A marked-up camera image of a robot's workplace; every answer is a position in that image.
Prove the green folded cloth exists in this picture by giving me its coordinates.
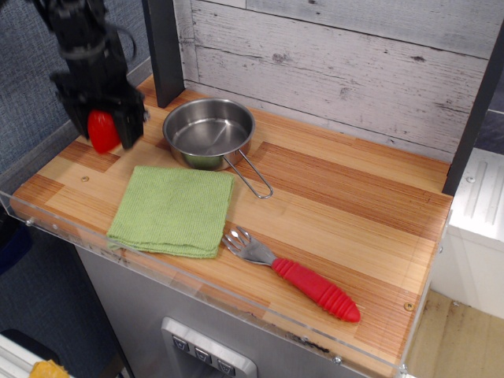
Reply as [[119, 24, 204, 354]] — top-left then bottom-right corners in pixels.
[[107, 166, 235, 259]]

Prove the silver button panel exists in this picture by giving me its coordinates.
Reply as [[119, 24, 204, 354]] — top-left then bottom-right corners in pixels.
[[161, 317, 258, 377]]

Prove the dark grey post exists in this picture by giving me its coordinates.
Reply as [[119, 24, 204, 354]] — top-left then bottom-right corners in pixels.
[[442, 24, 503, 196], [143, 0, 185, 108]]

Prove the grey cabinet front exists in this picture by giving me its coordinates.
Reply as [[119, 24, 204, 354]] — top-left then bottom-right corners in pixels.
[[77, 248, 360, 377]]

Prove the red handled fork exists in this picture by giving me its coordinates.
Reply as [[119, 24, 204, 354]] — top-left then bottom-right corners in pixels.
[[222, 227, 361, 324]]

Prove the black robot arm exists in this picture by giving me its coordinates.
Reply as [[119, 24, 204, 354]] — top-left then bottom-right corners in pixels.
[[34, 1, 147, 154]]

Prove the dark grey right post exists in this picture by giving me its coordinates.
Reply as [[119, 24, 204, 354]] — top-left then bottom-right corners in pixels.
[[442, 24, 503, 196]]

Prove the red toy strawberry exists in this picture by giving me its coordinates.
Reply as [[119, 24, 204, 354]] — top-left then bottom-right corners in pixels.
[[87, 109, 121, 154]]

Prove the clear acrylic table guard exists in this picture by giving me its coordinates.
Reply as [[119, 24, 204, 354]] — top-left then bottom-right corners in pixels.
[[0, 57, 454, 378]]

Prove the dark grey left post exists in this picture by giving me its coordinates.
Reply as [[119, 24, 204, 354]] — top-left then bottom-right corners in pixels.
[[143, 0, 185, 108]]

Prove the white aluminium box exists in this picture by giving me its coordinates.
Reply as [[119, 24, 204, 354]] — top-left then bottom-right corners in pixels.
[[431, 148, 503, 318]]

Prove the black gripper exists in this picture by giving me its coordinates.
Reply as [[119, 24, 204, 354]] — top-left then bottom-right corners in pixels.
[[50, 46, 148, 150]]

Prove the small steel pot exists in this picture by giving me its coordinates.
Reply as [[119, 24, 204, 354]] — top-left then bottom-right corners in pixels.
[[162, 98, 274, 199]]

